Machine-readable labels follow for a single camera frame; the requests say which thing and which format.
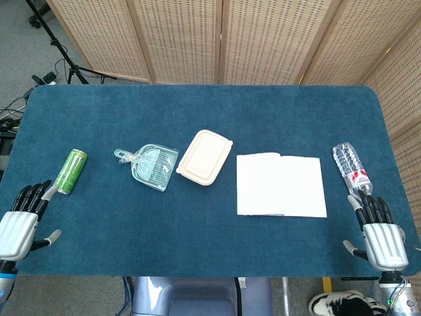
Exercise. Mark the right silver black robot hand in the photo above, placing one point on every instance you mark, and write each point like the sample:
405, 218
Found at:
383, 243

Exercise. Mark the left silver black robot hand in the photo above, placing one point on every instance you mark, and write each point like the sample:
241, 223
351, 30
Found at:
16, 230

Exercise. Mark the white notebook with yellow cover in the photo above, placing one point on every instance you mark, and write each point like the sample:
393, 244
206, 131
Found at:
279, 187

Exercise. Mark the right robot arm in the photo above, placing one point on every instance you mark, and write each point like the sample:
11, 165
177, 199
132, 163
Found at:
398, 296

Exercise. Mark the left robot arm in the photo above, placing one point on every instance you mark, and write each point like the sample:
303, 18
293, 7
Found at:
5, 286

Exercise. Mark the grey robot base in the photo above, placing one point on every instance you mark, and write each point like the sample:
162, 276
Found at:
197, 296

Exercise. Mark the black and white sneaker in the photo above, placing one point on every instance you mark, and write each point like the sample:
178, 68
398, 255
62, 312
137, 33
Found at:
342, 304

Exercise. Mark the green energy drink can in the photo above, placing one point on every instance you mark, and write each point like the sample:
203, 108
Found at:
70, 171

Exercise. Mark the clear plastic water bottle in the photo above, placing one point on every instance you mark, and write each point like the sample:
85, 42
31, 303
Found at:
352, 168

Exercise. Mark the metal table leg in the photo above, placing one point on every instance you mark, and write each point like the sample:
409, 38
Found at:
285, 296

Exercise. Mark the woven folding screen panel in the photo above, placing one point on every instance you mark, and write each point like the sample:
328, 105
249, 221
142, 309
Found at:
105, 36
355, 39
269, 39
181, 39
406, 95

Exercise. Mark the teal dustpan in plastic wrap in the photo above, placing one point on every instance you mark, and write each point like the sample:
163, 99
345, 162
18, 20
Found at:
153, 168

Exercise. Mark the black power adapter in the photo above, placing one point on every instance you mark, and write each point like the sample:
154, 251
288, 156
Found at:
49, 77

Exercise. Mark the black tripod stand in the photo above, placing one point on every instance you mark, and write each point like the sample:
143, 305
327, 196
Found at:
70, 66

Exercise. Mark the beige lidded food container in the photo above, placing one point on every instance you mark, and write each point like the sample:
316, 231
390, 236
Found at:
204, 156

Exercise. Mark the blue carpet table cover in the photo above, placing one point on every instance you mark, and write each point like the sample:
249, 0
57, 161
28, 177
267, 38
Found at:
197, 112

